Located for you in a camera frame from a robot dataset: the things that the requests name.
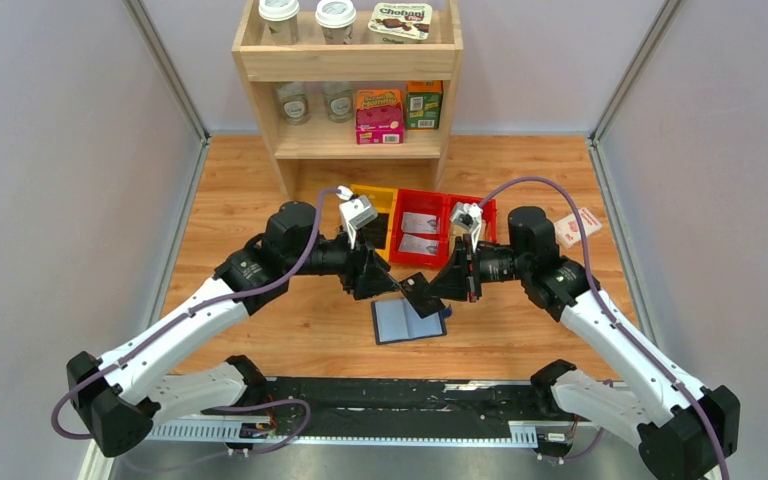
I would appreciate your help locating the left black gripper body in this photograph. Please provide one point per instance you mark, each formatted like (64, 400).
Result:
(349, 267)

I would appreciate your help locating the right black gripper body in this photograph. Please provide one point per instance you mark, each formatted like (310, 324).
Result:
(474, 278)

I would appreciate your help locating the dark grey VIP card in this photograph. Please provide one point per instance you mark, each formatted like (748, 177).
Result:
(415, 290)

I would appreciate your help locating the blue leather card holder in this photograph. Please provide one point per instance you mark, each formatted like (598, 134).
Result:
(396, 321)

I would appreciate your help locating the yellow plastic bin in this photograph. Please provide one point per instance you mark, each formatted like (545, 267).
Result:
(384, 200)

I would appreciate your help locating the red double plastic bin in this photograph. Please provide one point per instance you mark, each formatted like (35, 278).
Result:
(439, 204)

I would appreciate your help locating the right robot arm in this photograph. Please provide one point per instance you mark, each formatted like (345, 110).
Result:
(681, 428)

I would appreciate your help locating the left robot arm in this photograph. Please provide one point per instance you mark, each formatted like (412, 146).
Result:
(121, 395)

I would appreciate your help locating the black credit card stack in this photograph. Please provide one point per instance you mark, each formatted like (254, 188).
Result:
(376, 232)

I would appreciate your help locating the lower silver credit card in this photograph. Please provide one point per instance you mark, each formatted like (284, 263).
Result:
(413, 244)

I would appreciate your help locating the silver credit card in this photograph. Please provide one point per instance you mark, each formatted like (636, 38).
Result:
(413, 244)
(419, 223)

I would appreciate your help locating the upper silver credit card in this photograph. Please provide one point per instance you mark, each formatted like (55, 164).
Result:
(419, 223)

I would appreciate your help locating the pink white small box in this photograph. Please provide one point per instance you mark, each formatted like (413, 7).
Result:
(570, 230)

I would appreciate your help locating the orange pink Scrub Mommy box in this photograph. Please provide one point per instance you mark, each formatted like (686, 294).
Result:
(379, 117)

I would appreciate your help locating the right glass jar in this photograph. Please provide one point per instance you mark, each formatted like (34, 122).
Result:
(338, 98)

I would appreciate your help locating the glass jar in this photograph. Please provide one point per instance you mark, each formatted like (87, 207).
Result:
(293, 102)
(338, 98)

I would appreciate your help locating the green orange carton box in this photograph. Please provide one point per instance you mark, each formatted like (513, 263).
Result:
(423, 104)

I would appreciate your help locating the left glass jar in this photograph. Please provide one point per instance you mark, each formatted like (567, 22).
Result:
(293, 102)

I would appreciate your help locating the wooden two-tier shelf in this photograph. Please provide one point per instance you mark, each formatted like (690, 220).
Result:
(261, 64)

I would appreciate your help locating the Chobani yogurt cup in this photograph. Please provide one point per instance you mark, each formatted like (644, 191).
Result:
(400, 23)

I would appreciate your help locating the right white-lidded paper cup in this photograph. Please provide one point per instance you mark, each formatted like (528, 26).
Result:
(336, 19)

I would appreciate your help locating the white-lidded paper cup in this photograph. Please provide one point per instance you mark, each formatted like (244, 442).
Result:
(281, 17)
(336, 19)

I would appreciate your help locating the left white-lidded paper cup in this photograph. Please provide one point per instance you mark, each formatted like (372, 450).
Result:
(281, 17)

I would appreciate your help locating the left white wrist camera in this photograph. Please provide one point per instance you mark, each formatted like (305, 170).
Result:
(356, 211)

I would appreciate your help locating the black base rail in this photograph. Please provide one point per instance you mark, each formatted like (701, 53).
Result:
(410, 409)

